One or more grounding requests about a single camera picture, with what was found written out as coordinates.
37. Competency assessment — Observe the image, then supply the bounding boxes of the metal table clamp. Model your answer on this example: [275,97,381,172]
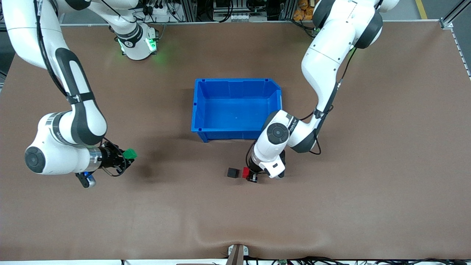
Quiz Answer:
[227,244,249,265]

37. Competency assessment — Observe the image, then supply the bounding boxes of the blue plastic bin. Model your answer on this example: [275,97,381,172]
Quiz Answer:
[191,78,283,143]

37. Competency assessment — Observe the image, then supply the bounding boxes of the aluminium frame post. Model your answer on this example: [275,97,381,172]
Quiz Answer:
[280,0,297,21]
[177,0,197,22]

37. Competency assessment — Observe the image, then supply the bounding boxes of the white power strip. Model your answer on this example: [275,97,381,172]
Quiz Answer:
[149,4,173,17]

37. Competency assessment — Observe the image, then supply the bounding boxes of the orange snack bags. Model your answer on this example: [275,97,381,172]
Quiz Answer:
[293,0,319,21]

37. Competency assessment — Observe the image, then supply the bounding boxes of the brown table mat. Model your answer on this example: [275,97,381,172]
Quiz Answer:
[0,20,471,261]

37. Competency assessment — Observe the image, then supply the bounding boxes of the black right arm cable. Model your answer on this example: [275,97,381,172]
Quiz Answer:
[33,0,129,177]

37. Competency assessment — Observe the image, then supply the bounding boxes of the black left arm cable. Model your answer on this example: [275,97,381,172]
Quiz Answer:
[300,46,357,155]

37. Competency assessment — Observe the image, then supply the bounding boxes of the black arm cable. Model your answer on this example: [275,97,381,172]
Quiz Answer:
[300,46,357,155]
[33,0,129,177]

